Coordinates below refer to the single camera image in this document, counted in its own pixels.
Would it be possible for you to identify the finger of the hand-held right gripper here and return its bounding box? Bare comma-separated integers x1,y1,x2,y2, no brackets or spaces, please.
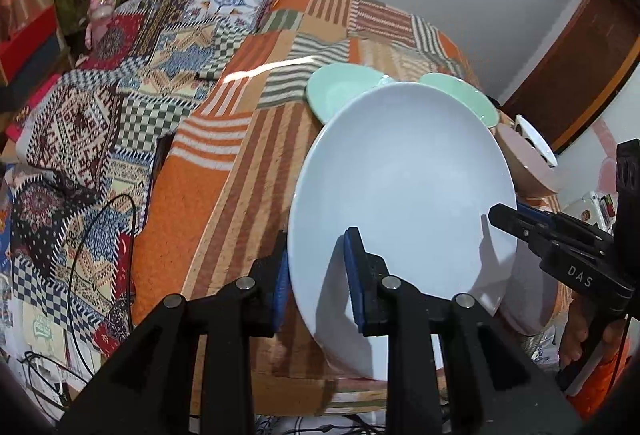
517,202,614,244
488,204,547,257

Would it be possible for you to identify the black cable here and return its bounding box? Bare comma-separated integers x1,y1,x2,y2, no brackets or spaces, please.
67,194,138,376
20,350,76,411

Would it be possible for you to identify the pink bunny toy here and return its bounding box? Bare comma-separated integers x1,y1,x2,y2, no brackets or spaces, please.
84,0,117,48

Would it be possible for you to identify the green plate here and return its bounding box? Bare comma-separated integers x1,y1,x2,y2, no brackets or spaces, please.
417,72,501,128
306,63,396,123

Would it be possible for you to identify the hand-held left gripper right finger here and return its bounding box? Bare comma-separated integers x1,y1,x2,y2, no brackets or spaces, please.
343,227,586,435

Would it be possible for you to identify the patterned patchwork blanket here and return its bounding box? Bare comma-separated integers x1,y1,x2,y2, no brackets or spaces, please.
0,0,276,366

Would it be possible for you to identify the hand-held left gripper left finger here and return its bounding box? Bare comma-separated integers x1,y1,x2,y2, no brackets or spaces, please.
60,231,291,435

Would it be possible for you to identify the person's right hand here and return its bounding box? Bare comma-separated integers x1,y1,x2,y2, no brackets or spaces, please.
558,292,597,368

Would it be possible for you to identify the orange clothing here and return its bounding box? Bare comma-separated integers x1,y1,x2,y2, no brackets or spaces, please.
570,315,636,421

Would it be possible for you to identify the red box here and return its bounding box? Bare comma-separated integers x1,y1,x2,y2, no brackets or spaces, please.
0,5,58,86

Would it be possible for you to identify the orange striped patchwork tablecloth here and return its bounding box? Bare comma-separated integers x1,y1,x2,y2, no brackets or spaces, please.
131,0,571,416

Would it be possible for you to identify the white plate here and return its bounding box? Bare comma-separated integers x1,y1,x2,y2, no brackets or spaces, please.
287,82,519,378

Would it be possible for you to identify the wooden door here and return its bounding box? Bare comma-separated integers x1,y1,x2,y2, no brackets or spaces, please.
500,0,640,153

